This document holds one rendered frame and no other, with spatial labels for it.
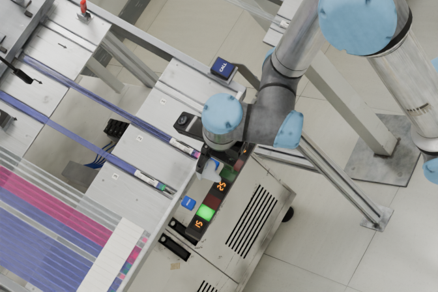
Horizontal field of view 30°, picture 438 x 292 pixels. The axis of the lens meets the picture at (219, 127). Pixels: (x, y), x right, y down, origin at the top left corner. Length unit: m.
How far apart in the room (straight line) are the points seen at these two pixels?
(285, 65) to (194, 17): 2.26
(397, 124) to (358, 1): 1.49
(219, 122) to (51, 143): 1.26
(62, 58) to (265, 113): 0.70
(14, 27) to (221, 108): 0.72
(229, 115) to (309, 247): 1.15
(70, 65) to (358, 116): 0.89
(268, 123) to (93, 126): 1.12
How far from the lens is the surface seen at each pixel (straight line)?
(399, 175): 2.57
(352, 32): 1.26
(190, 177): 1.94
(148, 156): 1.98
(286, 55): 1.57
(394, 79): 1.38
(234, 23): 3.58
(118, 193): 1.97
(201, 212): 1.95
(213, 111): 1.53
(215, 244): 2.48
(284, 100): 1.59
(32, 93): 2.07
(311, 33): 1.50
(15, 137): 2.05
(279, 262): 2.66
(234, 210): 2.50
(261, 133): 1.55
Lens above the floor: 1.91
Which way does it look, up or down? 37 degrees down
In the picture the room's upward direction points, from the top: 47 degrees counter-clockwise
